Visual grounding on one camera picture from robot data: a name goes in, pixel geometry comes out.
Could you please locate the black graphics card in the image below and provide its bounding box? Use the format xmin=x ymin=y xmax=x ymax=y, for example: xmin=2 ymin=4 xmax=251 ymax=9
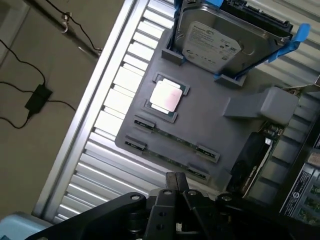
xmin=226 ymin=119 xmax=301 ymax=200

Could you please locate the grey plastic parts rack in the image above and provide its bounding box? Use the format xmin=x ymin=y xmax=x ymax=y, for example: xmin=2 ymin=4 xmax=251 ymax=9
xmin=114 ymin=27 xmax=301 ymax=195

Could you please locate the metal slat table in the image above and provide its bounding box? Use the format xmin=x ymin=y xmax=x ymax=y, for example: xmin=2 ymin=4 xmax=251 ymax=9
xmin=33 ymin=0 xmax=320 ymax=226

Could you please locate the silver CPU chip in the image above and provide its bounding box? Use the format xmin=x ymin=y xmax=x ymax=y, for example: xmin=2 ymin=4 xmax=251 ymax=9
xmin=149 ymin=79 xmax=187 ymax=115

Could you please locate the black PC case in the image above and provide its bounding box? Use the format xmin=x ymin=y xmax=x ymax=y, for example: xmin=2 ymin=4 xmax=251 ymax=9
xmin=277 ymin=74 xmax=320 ymax=227

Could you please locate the light blue box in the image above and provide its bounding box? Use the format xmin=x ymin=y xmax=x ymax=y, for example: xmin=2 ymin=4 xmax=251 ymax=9
xmin=0 ymin=211 xmax=55 ymax=240

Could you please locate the silver hard disk drive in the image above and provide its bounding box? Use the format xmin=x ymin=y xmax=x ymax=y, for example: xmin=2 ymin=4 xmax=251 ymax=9
xmin=174 ymin=0 xmax=295 ymax=76

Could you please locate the black power adapter brick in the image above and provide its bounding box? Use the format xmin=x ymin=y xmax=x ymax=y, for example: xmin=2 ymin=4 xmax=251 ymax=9
xmin=24 ymin=84 xmax=53 ymax=117

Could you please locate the blue disk caddy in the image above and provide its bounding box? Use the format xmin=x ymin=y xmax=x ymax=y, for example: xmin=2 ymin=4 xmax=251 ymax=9
xmin=166 ymin=0 xmax=312 ymax=83

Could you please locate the metal pole with hook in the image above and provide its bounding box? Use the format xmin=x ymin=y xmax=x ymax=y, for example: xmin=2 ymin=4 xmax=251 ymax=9
xmin=24 ymin=0 xmax=101 ymax=60

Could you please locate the black adapter cable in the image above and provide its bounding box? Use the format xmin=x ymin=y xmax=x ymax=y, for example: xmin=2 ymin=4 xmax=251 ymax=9
xmin=0 ymin=39 xmax=47 ymax=86
xmin=0 ymin=81 xmax=78 ymax=130

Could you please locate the thin black cable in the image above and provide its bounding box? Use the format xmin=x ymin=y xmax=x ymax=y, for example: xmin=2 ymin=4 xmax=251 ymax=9
xmin=48 ymin=0 xmax=103 ymax=53

